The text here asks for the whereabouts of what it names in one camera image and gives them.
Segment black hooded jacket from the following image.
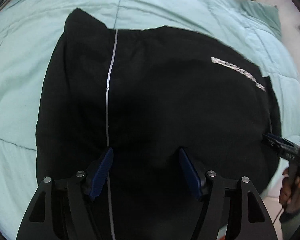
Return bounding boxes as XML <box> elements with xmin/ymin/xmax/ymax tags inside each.
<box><xmin>36</xmin><ymin>9</ymin><xmax>281</xmax><ymax>239</ymax></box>

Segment grey sleeved right forearm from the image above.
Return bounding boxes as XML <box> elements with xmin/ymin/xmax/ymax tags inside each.
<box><xmin>279</xmin><ymin>210</ymin><xmax>300</xmax><ymax>239</ymax></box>

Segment person's right hand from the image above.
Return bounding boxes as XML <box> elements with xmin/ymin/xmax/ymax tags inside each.
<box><xmin>279</xmin><ymin>167</ymin><xmax>300</xmax><ymax>214</ymax></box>

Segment mint green quilted comforter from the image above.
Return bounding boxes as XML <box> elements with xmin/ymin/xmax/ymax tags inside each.
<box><xmin>0</xmin><ymin>0</ymin><xmax>300</xmax><ymax>239</ymax></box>

